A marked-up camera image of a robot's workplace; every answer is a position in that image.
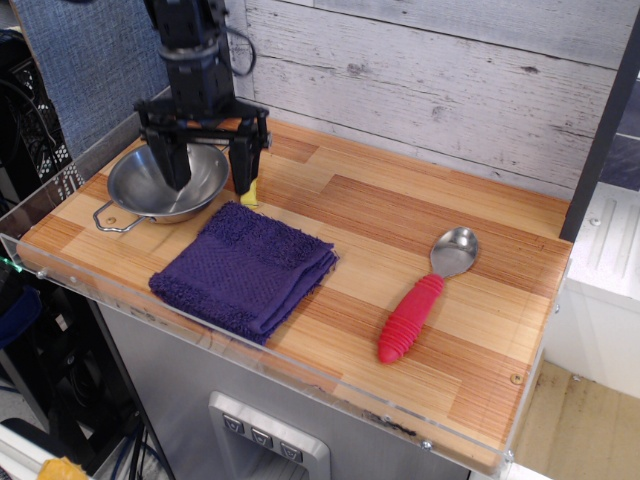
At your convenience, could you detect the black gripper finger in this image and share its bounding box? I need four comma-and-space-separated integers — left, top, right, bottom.
145, 128, 191, 191
229, 118, 262, 195

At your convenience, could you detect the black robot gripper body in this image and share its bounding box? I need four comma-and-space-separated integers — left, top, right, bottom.
135, 49, 272, 148

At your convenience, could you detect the stainless steel two-handled bowl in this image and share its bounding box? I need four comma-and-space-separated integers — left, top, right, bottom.
93, 144, 231, 233

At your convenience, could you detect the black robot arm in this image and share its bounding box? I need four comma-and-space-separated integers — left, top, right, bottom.
135, 1, 271, 197

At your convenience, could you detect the yellow ridged plastic piece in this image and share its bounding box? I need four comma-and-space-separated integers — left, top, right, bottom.
240, 178, 259, 209

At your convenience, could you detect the purple folded towel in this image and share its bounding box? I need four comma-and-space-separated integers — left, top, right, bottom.
149, 202, 338, 345

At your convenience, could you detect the black plastic crate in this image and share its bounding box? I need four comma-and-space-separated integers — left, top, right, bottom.
1, 28, 71, 209

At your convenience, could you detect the clear acrylic table guard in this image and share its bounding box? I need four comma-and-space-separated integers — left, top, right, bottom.
1, 120, 571, 479

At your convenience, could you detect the stainless toy fridge cabinet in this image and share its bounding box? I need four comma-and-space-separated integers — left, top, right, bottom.
101, 306, 469, 479

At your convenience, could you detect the grey dispenser button panel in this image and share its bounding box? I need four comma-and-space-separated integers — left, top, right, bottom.
208, 391, 331, 479

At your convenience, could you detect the white ribbed appliance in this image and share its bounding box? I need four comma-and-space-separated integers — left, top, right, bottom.
543, 183, 639, 397

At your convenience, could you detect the dark left support post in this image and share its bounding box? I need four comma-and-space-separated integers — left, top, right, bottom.
210, 0, 234, 103

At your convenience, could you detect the dark support post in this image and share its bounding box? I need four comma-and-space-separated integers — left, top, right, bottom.
210, 0, 234, 103
559, 14, 639, 242

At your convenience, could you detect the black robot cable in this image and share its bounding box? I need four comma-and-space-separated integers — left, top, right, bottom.
219, 24, 258, 79

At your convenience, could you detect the red-handled metal spoon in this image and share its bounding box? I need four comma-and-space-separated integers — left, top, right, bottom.
377, 227, 479, 364

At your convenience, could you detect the dark right support post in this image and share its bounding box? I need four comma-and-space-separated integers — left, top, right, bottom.
559, 14, 639, 242

